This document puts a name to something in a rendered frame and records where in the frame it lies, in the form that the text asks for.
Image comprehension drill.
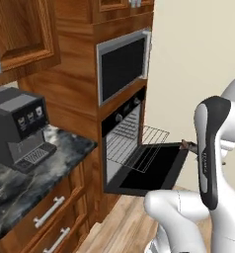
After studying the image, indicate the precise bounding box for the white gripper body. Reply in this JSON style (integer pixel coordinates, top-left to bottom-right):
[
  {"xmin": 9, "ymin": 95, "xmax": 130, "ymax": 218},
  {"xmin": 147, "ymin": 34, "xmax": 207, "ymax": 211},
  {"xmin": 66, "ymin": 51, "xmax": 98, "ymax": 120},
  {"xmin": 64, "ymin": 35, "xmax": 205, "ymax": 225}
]
[{"xmin": 219, "ymin": 139, "xmax": 235, "ymax": 166}]

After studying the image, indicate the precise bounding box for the wooden wall cupboard door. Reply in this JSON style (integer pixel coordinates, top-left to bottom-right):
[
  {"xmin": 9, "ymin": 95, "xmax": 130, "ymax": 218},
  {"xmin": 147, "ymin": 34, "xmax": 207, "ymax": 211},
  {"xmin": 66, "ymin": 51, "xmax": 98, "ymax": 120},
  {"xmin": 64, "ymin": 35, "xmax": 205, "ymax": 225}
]
[{"xmin": 0, "ymin": 0, "xmax": 62, "ymax": 76}]

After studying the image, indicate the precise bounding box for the silver drawer handle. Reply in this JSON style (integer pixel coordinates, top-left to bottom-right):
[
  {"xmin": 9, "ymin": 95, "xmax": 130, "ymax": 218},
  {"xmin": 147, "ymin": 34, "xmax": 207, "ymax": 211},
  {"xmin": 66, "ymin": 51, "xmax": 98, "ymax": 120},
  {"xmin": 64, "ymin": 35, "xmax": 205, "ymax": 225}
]
[
  {"xmin": 42, "ymin": 226, "xmax": 71, "ymax": 253},
  {"xmin": 33, "ymin": 195, "xmax": 66, "ymax": 229}
]

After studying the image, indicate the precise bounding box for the black built-in oven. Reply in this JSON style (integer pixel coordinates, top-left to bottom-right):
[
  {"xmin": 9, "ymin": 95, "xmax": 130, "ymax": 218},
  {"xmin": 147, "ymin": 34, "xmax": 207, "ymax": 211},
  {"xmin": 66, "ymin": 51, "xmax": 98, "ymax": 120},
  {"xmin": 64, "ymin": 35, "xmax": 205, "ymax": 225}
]
[{"xmin": 101, "ymin": 86, "xmax": 147, "ymax": 196}]

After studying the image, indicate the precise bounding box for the wooden tall oven cabinet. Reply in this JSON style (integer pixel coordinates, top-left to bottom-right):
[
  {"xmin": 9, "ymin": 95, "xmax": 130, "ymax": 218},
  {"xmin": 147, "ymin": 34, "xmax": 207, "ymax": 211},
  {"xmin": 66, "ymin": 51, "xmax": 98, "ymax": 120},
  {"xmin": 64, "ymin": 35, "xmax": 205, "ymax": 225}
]
[{"xmin": 17, "ymin": 0, "xmax": 156, "ymax": 225}]

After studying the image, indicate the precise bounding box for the black oven door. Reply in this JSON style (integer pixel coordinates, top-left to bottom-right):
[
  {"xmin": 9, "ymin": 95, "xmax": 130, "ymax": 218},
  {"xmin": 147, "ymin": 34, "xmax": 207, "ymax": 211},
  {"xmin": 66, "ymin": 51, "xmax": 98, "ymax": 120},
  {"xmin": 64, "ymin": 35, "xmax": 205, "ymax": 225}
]
[{"xmin": 104, "ymin": 141, "xmax": 190, "ymax": 198}]

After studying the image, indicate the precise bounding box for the silver microwave handle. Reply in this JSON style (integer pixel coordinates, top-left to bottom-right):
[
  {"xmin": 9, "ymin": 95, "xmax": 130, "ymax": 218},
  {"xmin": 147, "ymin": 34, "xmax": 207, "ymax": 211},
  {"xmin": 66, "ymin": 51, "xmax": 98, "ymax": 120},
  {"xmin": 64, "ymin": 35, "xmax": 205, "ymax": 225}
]
[{"xmin": 142, "ymin": 29, "xmax": 153, "ymax": 80}]

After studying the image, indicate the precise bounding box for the silver microwave oven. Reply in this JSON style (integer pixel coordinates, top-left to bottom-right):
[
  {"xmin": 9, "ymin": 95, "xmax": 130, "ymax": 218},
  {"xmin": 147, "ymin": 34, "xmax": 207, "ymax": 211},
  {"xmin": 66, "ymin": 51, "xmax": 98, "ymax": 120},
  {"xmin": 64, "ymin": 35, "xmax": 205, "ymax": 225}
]
[{"xmin": 96, "ymin": 28, "xmax": 153, "ymax": 108}]

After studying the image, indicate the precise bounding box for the black grey coffee machine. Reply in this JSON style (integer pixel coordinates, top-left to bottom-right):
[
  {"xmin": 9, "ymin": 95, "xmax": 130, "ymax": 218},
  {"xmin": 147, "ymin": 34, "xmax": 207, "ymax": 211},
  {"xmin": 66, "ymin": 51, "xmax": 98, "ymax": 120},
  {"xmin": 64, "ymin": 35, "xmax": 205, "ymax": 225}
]
[{"xmin": 0, "ymin": 86, "xmax": 57, "ymax": 175}]

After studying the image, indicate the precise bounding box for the wire oven rack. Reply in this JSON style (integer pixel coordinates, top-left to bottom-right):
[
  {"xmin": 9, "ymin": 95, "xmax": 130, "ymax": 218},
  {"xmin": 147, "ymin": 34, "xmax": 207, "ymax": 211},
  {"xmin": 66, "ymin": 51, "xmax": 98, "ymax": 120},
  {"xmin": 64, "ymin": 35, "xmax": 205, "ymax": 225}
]
[{"xmin": 106, "ymin": 125, "xmax": 171, "ymax": 174}]

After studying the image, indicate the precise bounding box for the brown fish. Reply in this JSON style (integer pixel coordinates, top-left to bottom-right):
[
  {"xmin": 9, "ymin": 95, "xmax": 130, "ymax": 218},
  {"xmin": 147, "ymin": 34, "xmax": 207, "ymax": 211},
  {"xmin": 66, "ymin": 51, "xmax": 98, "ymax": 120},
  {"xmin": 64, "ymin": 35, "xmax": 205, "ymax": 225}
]
[{"xmin": 180, "ymin": 139, "xmax": 199, "ymax": 155}]

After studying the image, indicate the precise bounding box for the wooden drawer front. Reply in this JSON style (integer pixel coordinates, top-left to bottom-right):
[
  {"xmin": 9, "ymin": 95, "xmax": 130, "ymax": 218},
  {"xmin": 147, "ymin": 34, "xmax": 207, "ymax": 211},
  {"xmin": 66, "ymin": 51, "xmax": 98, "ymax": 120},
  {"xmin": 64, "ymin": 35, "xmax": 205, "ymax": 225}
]
[
  {"xmin": 22, "ymin": 212, "xmax": 90, "ymax": 253},
  {"xmin": 0, "ymin": 162, "xmax": 88, "ymax": 251}
]

